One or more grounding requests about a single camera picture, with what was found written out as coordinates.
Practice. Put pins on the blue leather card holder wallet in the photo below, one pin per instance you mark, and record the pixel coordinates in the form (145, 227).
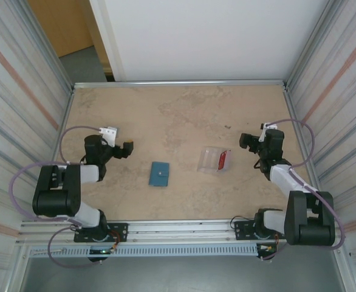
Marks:
(159, 174)

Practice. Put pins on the clear acrylic card stand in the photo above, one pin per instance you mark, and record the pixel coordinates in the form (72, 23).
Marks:
(208, 159)

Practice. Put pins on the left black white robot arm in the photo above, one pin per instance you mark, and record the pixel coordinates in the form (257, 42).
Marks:
(53, 197)

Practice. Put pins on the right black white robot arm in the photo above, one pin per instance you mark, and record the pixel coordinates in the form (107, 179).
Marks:
(308, 219)

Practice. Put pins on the red VIP credit card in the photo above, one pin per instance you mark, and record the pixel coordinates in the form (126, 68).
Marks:
(223, 159)

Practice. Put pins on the small green-lit circuit board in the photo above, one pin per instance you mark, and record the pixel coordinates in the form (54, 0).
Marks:
(102, 251)

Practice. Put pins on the wooden door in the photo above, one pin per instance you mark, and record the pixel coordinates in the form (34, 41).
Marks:
(62, 24)

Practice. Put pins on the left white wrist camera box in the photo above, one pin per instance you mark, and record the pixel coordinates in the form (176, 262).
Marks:
(109, 134)

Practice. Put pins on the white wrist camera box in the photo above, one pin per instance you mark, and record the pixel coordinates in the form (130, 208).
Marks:
(266, 126)
(109, 134)

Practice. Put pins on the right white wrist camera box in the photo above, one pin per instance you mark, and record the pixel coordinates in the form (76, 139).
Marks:
(266, 126)

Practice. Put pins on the right side aluminium rail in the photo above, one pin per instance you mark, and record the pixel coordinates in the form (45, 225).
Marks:
(296, 123)

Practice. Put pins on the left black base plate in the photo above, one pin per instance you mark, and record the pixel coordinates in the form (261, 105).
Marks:
(120, 231)

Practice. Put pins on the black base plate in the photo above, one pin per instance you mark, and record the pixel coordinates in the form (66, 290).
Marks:
(120, 231)
(241, 231)

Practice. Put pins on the aluminium frame rail by wall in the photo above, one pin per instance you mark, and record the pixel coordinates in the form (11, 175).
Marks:
(181, 83)

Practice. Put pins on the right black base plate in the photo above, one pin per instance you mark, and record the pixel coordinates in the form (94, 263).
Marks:
(241, 231)

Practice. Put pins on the long triple aluminium frame rail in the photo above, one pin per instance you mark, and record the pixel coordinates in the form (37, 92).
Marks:
(181, 231)

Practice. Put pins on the white door frame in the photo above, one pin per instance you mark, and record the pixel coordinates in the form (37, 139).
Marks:
(108, 36)

